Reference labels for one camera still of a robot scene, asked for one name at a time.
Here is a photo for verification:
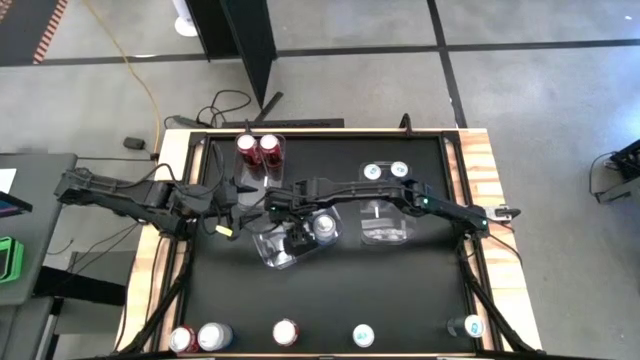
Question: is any black floor cable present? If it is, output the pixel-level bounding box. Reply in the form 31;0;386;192
196;89;253;126

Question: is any clear plastic storage bin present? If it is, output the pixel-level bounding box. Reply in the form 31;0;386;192
233;131;288;210
357;160;418;247
251;202;345;271

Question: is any black table edge frame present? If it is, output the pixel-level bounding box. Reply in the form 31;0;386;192
185;127;479;357

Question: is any black mat orange striped edge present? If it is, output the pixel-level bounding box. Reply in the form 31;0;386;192
0;0;70;66

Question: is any black divider panel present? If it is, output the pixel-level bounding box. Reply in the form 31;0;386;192
184;0;285;125

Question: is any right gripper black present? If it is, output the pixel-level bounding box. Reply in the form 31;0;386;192
264;182;321;249

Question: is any black clamp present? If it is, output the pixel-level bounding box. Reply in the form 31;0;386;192
398;112;418;137

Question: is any red Coca-Cola can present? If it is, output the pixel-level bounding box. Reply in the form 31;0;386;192
258;133;284;169
168;325;200;355
236;133;262;169
272;318;301;348

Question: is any black equipment box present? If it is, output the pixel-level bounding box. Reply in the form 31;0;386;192
608;138;640;182

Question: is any black table base bar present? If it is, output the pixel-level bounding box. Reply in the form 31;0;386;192
32;266;127;307

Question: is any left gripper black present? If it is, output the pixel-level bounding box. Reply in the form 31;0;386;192
209;178;266;227

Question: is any white blue Spindrift can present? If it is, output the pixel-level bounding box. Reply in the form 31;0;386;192
312;213;339;246
197;322;235;353

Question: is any grey power strip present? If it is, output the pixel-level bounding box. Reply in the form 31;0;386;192
163;115;204;128

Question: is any grey side table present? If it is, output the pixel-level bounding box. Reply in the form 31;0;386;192
0;152;79;307

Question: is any grey metal foot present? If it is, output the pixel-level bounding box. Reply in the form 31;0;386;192
597;175;640;205

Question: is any green plastic tray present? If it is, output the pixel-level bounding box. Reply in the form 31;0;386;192
0;236;26;285

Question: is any white round stand base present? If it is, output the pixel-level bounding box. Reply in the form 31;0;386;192
171;0;200;39

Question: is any yellow cable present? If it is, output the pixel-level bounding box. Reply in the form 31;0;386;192
81;0;162;154

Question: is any black tablet blue screen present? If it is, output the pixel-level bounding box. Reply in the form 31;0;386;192
0;190;34;219

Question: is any white paper sheet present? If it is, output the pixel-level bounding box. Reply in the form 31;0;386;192
0;168;18;195

